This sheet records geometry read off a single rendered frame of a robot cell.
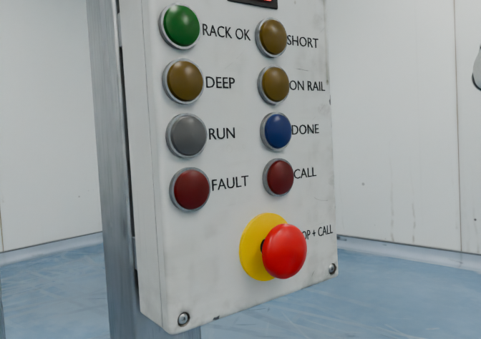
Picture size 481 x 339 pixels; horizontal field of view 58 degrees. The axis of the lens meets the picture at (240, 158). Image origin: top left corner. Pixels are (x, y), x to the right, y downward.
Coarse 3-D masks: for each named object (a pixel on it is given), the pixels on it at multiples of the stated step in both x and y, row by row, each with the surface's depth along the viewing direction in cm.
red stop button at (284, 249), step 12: (276, 228) 31; (288, 228) 32; (264, 240) 31; (276, 240) 31; (288, 240) 31; (300, 240) 32; (264, 252) 31; (276, 252) 31; (288, 252) 31; (300, 252) 32; (264, 264) 31; (276, 264) 31; (288, 264) 31; (300, 264) 32; (276, 276) 31; (288, 276) 32
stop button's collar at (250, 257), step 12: (264, 216) 33; (276, 216) 34; (252, 228) 33; (264, 228) 33; (324, 228) 38; (240, 240) 32; (252, 240) 33; (240, 252) 32; (252, 252) 33; (252, 264) 33; (252, 276) 33; (264, 276) 33
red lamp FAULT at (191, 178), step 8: (184, 176) 29; (192, 176) 29; (200, 176) 29; (176, 184) 28; (184, 184) 28; (192, 184) 29; (200, 184) 29; (208, 184) 30; (176, 192) 28; (184, 192) 28; (192, 192) 29; (200, 192) 29; (208, 192) 30; (176, 200) 29; (184, 200) 29; (192, 200) 29; (200, 200) 29; (192, 208) 29
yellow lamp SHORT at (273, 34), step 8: (264, 24) 33; (272, 24) 33; (280, 24) 34; (264, 32) 33; (272, 32) 33; (280, 32) 33; (264, 40) 33; (272, 40) 33; (280, 40) 33; (264, 48) 33; (272, 48) 33; (280, 48) 33
